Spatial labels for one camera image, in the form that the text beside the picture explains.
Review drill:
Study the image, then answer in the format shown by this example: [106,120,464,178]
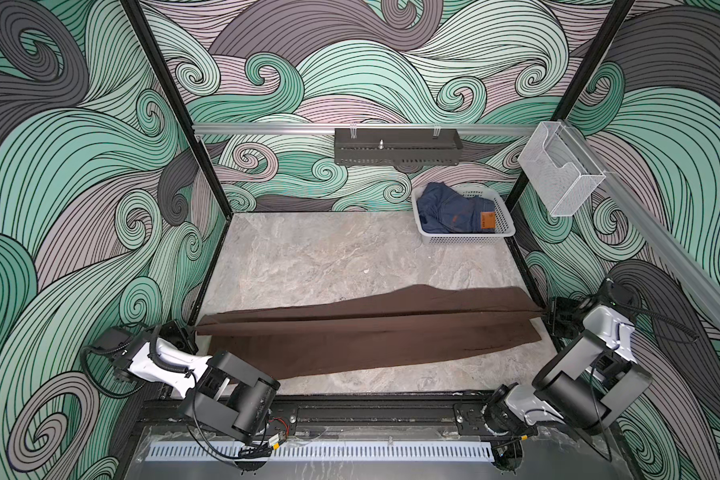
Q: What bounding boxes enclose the brown trousers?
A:
[196,285,542,380]

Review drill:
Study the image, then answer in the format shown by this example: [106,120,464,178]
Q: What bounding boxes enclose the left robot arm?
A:
[78,322,280,445]

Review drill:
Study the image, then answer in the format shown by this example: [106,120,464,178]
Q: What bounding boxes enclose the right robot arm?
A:
[483,278,653,436]

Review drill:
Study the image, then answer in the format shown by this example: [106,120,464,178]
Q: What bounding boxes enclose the white plastic basket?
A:
[411,183,516,244]

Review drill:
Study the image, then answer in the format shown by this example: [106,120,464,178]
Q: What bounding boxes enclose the blue jeans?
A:
[415,183,496,234]

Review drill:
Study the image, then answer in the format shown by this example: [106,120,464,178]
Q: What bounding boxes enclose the black perforated metal tray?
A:
[333,129,464,169]

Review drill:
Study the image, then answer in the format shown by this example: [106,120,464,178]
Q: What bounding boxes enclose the white slotted cable duct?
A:
[144,440,494,463]

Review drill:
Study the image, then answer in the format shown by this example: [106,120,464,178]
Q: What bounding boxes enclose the white mesh wall holder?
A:
[518,121,605,217]

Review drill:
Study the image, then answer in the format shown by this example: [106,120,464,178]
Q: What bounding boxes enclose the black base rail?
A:
[137,392,613,436]

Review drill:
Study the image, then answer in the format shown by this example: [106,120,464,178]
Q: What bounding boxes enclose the aluminium rail right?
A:
[560,119,720,355]

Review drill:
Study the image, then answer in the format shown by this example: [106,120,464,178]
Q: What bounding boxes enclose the aluminium rail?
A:
[192,122,536,136]
[560,119,720,355]

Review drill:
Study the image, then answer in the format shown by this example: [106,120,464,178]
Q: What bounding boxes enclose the aluminium rail back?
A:
[192,122,536,136]

